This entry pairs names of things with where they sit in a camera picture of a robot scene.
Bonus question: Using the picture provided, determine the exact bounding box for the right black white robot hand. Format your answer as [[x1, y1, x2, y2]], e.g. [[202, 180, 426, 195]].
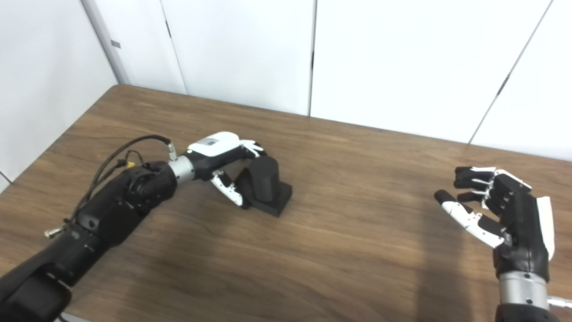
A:
[[434, 166, 556, 282]]

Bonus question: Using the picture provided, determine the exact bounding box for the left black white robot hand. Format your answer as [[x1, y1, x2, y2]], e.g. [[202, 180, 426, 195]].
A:
[[185, 131, 268, 209]]

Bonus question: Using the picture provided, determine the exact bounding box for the black peg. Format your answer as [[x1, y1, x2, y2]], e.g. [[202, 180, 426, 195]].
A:
[[235, 156, 293, 217]]

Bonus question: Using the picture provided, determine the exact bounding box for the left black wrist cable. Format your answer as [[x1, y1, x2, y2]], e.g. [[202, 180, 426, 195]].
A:
[[45, 135, 178, 237]]

